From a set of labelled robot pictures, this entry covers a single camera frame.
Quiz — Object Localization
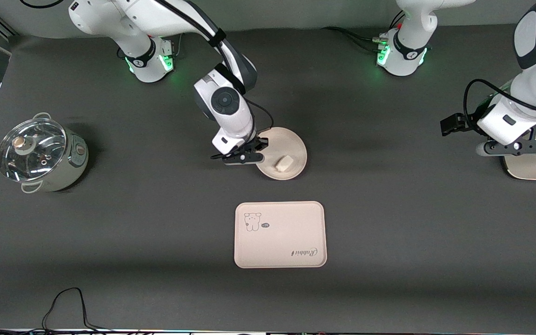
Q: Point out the black right base cables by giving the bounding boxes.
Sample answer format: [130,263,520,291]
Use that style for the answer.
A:
[117,7,190,59]

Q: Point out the cream white toaster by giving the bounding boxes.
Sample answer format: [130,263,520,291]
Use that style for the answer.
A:
[502,128,536,181]

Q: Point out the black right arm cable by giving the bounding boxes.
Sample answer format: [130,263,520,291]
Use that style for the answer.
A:
[19,0,274,140]

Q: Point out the thin black floor cable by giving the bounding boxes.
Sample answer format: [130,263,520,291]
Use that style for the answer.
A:
[41,287,110,333]

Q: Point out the round beige plate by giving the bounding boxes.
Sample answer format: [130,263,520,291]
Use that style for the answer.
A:
[255,127,308,181]

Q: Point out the beige rectangular rabbit tray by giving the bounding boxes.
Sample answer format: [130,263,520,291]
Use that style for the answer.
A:
[234,201,328,269]

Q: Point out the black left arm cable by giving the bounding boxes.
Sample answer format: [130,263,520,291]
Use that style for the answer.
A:
[463,79,536,132]

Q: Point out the black base cables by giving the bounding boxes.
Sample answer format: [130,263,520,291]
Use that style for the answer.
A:
[322,12,406,52]
[117,7,190,59]

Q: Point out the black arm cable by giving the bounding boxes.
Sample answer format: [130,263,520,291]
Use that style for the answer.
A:
[19,0,274,140]
[463,79,536,132]

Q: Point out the black left base cables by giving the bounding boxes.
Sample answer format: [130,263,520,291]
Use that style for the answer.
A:
[322,12,406,52]

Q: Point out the glass pot lid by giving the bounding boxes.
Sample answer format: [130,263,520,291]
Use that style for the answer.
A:
[0,118,67,182]

